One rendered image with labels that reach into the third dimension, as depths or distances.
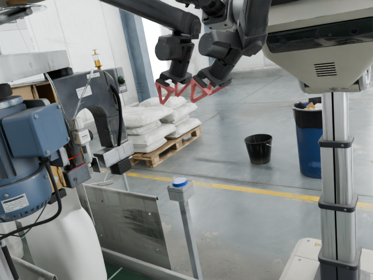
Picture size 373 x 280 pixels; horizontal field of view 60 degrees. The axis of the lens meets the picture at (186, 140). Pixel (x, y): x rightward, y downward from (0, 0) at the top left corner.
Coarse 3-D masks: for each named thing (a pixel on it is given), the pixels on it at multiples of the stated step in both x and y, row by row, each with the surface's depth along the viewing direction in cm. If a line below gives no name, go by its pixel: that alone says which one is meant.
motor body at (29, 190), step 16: (16, 96) 69; (0, 112) 63; (16, 112) 67; (0, 128) 63; (0, 144) 64; (0, 160) 64; (16, 160) 66; (32, 160) 70; (0, 176) 64; (16, 176) 67; (32, 176) 68; (0, 192) 65; (16, 192) 66; (32, 192) 68; (48, 192) 73; (0, 208) 66; (16, 208) 66; (32, 208) 69
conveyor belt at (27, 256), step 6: (18, 234) 207; (24, 240) 199; (24, 246) 192; (24, 252) 186; (30, 252) 185; (24, 258) 180; (30, 258) 179; (108, 264) 162; (108, 270) 158; (114, 270) 157; (120, 270) 157; (126, 270) 156; (108, 276) 154; (114, 276) 153; (120, 276) 152; (126, 276) 152; (132, 276) 151; (138, 276) 150; (144, 276) 150
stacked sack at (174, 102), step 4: (180, 96) 456; (148, 100) 465; (152, 100) 459; (156, 100) 457; (168, 100) 439; (172, 100) 437; (176, 100) 443; (180, 100) 449; (184, 100) 455; (140, 104) 456; (144, 104) 453; (148, 104) 450; (152, 104) 445; (156, 104) 441; (160, 104) 438; (164, 104) 433; (168, 104) 430; (172, 104) 432; (176, 104) 437; (180, 104) 447; (172, 108) 431
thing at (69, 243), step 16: (48, 208) 132; (64, 208) 126; (80, 208) 123; (48, 224) 127; (64, 224) 124; (80, 224) 129; (32, 240) 141; (48, 240) 130; (64, 240) 126; (80, 240) 128; (96, 240) 135; (32, 256) 149; (48, 256) 134; (64, 256) 128; (80, 256) 129; (96, 256) 135; (64, 272) 131; (80, 272) 130; (96, 272) 135
